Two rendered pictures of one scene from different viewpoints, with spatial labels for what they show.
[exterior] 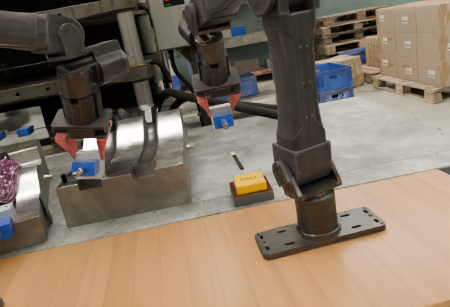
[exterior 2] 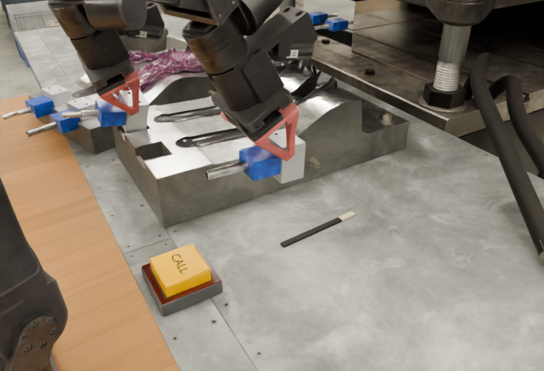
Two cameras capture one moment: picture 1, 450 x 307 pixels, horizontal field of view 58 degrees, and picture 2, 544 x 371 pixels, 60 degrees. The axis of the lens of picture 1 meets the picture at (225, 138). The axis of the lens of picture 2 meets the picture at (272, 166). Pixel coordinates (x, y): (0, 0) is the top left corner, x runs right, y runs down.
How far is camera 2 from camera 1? 0.83 m
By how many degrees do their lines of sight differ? 58
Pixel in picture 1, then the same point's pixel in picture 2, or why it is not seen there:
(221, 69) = (221, 87)
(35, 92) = not seen: outside the picture
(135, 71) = (444, 5)
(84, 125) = (87, 68)
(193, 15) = not seen: outside the picture
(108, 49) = not seen: outside the picture
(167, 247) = (51, 246)
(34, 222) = (87, 132)
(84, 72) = (59, 10)
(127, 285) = not seen: outside the picture
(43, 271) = (35, 178)
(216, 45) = (193, 45)
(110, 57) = (101, 1)
